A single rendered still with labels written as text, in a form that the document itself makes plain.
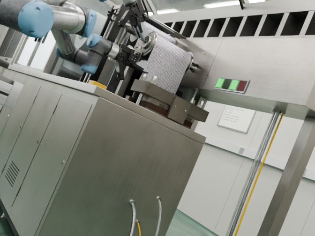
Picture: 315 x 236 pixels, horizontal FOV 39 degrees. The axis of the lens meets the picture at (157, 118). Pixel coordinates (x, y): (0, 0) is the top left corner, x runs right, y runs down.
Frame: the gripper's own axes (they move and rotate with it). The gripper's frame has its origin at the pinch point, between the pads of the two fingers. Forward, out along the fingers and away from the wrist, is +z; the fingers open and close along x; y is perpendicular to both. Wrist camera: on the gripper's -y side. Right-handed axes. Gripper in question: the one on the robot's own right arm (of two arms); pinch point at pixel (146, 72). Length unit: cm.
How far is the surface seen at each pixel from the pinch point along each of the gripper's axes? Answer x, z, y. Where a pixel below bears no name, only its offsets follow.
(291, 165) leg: -75, 46, -18
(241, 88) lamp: -42, 29, 8
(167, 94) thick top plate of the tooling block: -20.0, 5.8, -7.7
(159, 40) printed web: 0.4, -0.2, 18.5
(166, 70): -0.2, 10.3, 6.4
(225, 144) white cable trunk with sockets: 240, 258, 0
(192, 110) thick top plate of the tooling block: -20.0, 23.6, -9.3
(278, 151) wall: 154, 263, 13
